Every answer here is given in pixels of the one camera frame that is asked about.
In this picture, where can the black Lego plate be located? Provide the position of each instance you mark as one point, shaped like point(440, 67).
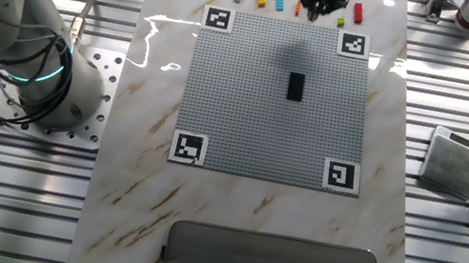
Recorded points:
point(295, 86)

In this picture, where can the small orange Lego brick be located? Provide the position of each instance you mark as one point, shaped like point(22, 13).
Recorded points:
point(297, 9)

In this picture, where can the cyan Lego brick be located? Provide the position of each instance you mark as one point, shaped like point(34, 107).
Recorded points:
point(279, 4)

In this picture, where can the silver digital scale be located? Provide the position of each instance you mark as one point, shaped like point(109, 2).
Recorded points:
point(451, 165)

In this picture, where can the grey Lego baseplate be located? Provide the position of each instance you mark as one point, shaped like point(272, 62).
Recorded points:
point(241, 118)

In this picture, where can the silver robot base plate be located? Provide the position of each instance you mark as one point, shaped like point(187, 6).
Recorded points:
point(103, 79)

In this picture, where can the small lime Lego brick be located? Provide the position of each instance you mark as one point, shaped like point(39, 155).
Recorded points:
point(340, 22)

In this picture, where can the red Lego brick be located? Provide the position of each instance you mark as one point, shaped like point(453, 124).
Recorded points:
point(358, 13)

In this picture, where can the black white marker tag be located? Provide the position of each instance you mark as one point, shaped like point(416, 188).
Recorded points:
point(188, 147)
point(218, 19)
point(342, 175)
point(354, 45)

